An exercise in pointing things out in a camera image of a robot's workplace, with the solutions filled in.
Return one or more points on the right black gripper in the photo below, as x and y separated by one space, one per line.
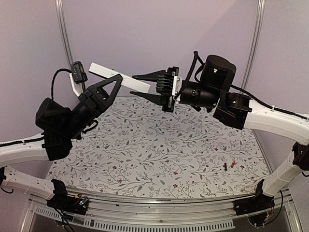
166 80

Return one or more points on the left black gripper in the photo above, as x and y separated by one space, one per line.
94 100

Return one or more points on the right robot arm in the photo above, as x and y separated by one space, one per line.
209 85

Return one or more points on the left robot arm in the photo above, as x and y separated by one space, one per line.
60 126

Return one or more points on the floral patterned table mat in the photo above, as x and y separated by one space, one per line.
139 150

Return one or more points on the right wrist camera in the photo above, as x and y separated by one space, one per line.
169 85

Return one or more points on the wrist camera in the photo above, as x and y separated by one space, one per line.
169 85
78 78

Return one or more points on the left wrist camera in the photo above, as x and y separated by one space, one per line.
78 78

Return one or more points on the left aluminium frame post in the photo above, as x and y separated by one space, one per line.
63 31

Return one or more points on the aluminium frame post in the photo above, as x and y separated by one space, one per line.
63 31
254 44

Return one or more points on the right aluminium frame post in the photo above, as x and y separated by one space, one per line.
254 44

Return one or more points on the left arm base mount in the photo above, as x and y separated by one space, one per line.
77 204

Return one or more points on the aluminium front rail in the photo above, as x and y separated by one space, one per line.
114 213

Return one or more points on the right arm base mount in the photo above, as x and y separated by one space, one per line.
257 203

